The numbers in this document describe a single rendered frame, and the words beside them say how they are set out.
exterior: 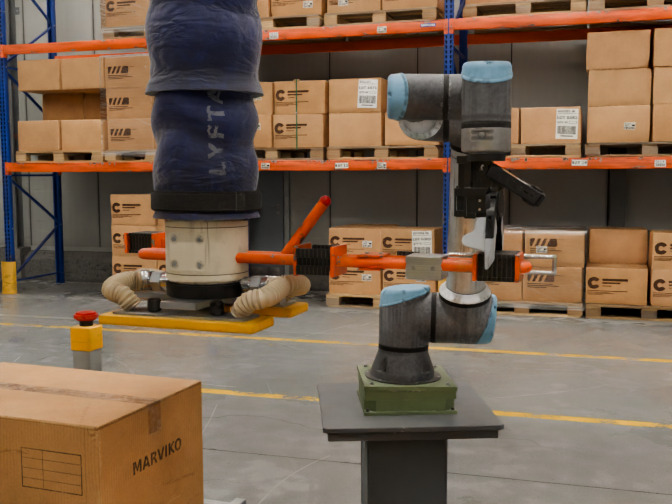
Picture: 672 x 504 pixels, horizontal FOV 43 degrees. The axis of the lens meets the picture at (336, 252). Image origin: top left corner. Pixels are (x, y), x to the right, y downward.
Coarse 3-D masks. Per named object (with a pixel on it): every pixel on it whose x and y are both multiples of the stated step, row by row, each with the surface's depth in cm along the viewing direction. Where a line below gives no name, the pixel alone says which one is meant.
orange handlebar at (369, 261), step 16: (144, 256) 176; (160, 256) 175; (240, 256) 169; (256, 256) 168; (272, 256) 167; (288, 256) 166; (352, 256) 162; (368, 256) 160; (384, 256) 161; (400, 256) 163
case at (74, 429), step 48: (0, 384) 198; (48, 384) 198; (96, 384) 198; (144, 384) 198; (192, 384) 198; (0, 432) 173; (48, 432) 169; (96, 432) 164; (144, 432) 179; (192, 432) 198; (0, 480) 174; (48, 480) 170; (96, 480) 166; (144, 480) 180; (192, 480) 199
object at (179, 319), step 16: (112, 320) 167; (128, 320) 165; (144, 320) 164; (160, 320) 163; (176, 320) 162; (192, 320) 161; (208, 320) 161; (224, 320) 160; (240, 320) 159; (256, 320) 161; (272, 320) 165
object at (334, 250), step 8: (296, 248) 163; (304, 248) 163; (312, 248) 171; (320, 248) 171; (328, 248) 170; (336, 248) 163; (344, 248) 167; (296, 256) 163; (304, 256) 162; (312, 256) 162; (320, 256) 161; (328, 256) 161; (336, 256) 163; (296, 264) 164; (304, 264) 163; (312, 264) 163; (320, 264) 162; (328, 264) 162; (296, 272) 163; (304, 272) 163; (312, 272) 162; (320, 272) 162; (328, 272) 161; (336, 272) 163; (344, 272) 168
